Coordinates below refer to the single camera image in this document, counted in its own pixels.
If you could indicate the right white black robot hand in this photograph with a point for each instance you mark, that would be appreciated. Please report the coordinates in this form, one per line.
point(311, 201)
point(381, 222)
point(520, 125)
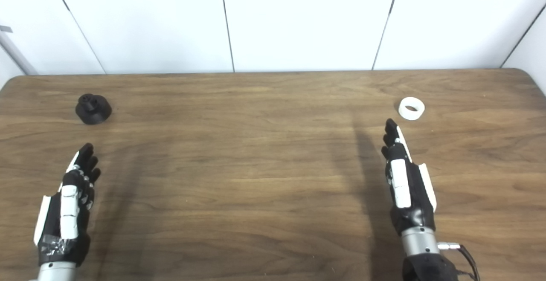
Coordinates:
point(401, 183)

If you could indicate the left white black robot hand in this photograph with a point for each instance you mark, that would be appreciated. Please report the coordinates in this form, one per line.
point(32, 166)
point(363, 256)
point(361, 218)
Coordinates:
point(68, 212)

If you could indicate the round black part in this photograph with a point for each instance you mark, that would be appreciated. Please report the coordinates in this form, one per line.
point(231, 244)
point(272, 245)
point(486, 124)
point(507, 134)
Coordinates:
point(93, 111)

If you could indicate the grey wall corner post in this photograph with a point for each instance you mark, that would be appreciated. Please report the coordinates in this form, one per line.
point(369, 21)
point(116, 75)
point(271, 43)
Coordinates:
point(17, 53)

